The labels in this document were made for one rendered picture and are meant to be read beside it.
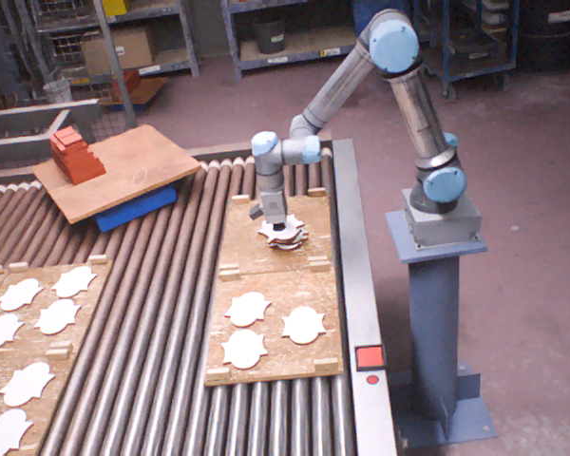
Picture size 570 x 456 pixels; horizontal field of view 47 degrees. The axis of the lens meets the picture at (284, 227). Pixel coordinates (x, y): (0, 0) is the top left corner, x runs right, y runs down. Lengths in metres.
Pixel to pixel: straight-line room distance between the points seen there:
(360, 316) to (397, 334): 1.26
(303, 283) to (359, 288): 0.16
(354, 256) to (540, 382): 1.18
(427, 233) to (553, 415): 1.05
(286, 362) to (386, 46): 0.83
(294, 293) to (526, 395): 1.29
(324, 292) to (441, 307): 0.56
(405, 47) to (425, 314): 1.00
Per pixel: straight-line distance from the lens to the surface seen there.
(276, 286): 1.89
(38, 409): 1.79
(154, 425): 1.65
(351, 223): 2.14
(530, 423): 2.76
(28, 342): 1.99
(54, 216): 2.59
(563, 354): 3.02
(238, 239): 2.11
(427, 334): 2.37
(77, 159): 2.44
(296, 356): 1.68
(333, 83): 1.89
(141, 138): 2.69
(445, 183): 1.85
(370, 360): 1.66
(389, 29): 1.68
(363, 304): 1.83
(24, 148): 3.03
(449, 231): 2.07
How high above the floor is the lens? 2.13
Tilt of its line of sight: 34 degrees down
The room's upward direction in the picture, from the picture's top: 9 degrees counter-clockwise
